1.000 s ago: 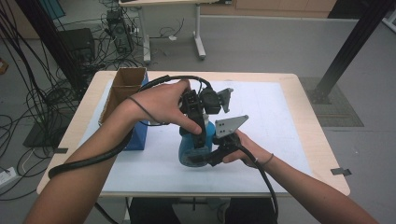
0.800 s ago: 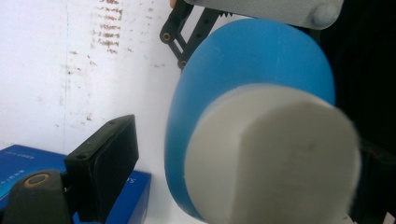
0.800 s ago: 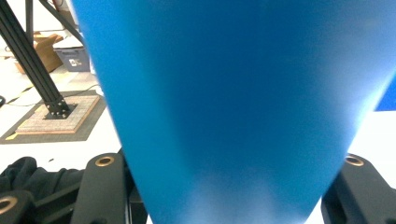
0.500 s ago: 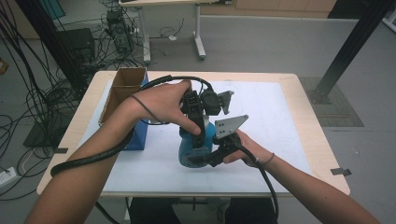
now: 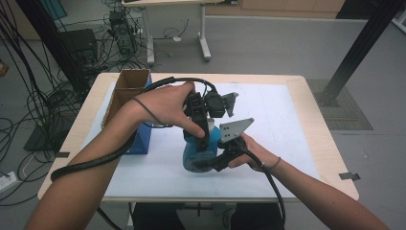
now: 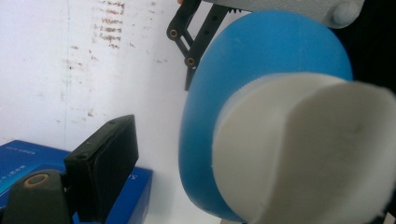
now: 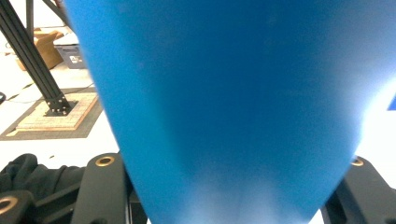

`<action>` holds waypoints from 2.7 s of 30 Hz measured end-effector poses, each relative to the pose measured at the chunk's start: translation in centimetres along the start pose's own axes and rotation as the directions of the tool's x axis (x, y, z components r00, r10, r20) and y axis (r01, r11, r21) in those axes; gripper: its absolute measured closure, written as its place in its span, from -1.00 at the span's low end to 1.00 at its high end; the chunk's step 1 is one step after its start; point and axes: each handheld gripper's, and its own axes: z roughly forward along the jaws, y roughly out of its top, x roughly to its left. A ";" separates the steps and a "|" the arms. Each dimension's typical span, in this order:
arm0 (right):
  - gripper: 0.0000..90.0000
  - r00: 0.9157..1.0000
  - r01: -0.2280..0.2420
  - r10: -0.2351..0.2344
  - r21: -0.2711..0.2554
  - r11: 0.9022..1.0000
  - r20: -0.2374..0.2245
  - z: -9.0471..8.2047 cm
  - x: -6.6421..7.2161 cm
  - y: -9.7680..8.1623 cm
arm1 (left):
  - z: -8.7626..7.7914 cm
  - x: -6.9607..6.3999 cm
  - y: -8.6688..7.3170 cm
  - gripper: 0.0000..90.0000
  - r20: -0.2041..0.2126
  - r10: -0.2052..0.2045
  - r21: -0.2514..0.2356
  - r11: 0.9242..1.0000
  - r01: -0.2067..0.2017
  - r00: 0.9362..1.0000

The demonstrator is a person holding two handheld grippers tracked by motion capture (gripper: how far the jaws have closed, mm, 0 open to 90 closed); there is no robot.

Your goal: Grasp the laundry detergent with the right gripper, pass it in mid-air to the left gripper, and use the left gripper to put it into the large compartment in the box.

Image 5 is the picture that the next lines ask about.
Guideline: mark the wooden cabinet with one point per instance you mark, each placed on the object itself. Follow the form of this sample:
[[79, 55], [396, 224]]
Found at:
[[287, 6]]

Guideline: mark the dark slanted stand post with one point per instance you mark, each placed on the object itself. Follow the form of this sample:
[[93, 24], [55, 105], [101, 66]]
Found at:
[[48, 32]]

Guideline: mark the person's right hand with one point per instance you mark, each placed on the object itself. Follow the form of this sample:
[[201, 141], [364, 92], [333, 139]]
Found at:
[[258, 153]]

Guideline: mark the white-legged desk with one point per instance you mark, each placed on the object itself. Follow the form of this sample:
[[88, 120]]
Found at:
[[149, 35]]

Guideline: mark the white table mat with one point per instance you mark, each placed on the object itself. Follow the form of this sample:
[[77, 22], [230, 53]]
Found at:
[[281, 127]]

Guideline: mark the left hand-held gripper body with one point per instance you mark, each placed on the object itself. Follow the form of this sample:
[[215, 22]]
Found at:
[[198, 105]]

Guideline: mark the blue bottle with white cap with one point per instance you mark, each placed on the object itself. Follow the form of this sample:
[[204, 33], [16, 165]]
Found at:
[[189, 150]]

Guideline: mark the thick black metal post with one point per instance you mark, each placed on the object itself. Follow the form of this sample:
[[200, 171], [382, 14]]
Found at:
[[360, 44]]

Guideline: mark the white plug adapter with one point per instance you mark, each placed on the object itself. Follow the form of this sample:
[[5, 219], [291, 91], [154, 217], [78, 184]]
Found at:
[[176, 39]]

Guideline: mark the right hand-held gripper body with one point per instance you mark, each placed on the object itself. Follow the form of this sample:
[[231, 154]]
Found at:
[[233, 129]]

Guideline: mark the white power strip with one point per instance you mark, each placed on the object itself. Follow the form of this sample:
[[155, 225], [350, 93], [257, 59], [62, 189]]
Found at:
[[8, 182]]

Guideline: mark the person's legs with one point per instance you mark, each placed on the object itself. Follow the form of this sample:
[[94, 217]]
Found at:
[[159, 218]]

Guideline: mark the black tape piece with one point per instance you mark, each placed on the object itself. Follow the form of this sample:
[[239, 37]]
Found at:
[[62, 154], [349, 176]]

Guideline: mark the teal panel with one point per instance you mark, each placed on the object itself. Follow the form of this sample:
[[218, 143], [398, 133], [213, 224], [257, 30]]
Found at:
[[54, 8]]

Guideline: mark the person's left hand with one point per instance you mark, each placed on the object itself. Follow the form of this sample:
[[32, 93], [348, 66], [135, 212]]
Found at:
[[166, 105]]

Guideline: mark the blue cardboard box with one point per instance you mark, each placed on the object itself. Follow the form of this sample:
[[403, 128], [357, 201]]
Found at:
[[130, 80]]

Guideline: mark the black equipment box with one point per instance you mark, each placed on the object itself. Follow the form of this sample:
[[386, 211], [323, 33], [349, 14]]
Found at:
[[79, 44]]

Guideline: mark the black floor plate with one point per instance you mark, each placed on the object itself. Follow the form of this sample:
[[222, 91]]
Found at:
[[41, 140]]

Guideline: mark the black computer tower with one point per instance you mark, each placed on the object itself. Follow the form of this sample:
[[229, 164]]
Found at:
[[123, 32]]

